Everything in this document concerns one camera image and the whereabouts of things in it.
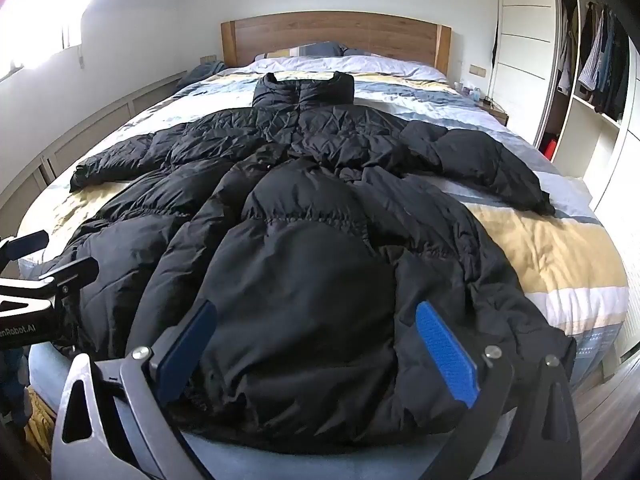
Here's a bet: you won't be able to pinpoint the white wardrobe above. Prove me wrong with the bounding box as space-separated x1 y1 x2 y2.
492 0 640 366

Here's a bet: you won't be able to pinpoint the bed with striped duvet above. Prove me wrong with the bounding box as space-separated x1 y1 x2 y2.
20 55 631 396

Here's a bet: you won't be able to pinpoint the window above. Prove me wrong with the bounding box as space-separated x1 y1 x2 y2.
0 0 118 78

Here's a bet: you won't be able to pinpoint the dark hanging strap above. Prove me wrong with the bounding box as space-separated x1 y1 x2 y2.
491 7 501 70

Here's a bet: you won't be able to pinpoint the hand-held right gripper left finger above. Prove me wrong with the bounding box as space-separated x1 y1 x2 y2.
51 299 218 480

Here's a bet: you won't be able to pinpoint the dark blue cloth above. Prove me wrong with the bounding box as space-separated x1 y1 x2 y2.
181 60 226 87

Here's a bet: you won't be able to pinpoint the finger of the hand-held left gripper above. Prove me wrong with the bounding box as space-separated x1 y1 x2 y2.
0 230 51 275
0 256 100 306

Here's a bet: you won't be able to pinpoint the white panelled low cabinet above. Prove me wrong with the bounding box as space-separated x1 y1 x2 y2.
0 71 190 221

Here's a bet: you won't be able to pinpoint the wooden headboard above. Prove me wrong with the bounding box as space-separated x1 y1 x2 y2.
221 11 452 81

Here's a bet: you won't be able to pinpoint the hanging clothes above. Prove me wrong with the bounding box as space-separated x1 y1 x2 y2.
556 1 632 122

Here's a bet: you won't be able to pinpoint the wooden nightstand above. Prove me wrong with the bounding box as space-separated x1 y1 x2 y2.
470 96 510 127

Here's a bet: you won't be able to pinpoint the small items on nightstand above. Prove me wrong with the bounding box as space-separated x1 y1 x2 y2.
455 79 497 108

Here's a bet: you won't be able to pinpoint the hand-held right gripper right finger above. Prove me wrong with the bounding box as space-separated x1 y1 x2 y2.
415 301 583 480

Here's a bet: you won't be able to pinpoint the black puffer jacket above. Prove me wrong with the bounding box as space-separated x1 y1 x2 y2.
30 71 576 436

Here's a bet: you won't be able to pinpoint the striped pillow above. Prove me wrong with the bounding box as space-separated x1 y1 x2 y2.
255 41 375 62

